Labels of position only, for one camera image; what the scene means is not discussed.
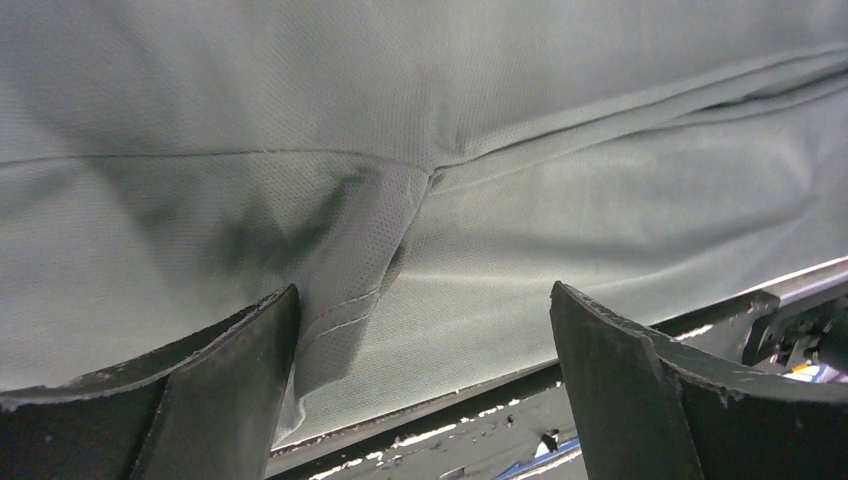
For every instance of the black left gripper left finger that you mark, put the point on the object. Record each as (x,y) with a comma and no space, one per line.
(203,407)

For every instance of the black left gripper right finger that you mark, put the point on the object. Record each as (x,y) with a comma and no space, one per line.
(648,406)

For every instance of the dark grey t shirt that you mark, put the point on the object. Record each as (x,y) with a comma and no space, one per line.
(422,171)

